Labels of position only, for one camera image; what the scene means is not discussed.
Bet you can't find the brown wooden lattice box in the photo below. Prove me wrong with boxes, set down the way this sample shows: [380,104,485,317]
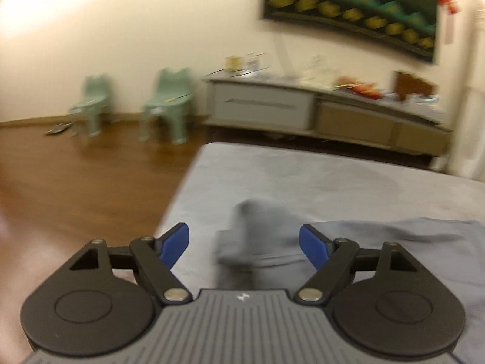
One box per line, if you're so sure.
[394,70,434,97]

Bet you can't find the dark green wall painting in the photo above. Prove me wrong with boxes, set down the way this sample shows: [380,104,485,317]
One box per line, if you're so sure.
[259,0,444,65]

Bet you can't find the glass cups with handles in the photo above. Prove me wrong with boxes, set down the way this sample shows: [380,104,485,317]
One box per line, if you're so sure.
[225,51,273,72]

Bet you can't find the grey-blue pants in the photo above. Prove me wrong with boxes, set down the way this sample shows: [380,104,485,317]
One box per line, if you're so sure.
[214,199,485,364]

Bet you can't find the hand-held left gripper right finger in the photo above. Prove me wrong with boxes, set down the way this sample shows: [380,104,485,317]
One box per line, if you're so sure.
[296,224,417,306]

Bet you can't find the red fruit plate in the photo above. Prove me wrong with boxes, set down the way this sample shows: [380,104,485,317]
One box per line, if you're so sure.
[335,76,383,97]

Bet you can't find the cluster of clear glass jars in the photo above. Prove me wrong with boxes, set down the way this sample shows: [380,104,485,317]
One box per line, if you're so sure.
[299,55,338,86]

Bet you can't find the white wall cable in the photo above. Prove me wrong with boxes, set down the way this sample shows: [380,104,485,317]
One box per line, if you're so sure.
[275,32,294,76]

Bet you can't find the low grey-brown TV cabinet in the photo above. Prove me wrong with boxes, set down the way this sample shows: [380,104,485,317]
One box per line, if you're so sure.
[202,74,453,156]

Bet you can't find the small grey clutter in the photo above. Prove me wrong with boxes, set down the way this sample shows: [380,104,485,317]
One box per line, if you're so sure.
[45,123,74,136]

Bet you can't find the green frog stool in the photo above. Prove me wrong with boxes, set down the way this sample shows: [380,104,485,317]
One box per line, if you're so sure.
[69,76,114,139]
[138,67,194,145]

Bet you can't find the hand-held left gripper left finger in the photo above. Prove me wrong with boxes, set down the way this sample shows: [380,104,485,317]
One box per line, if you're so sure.
[68,223,192,306]

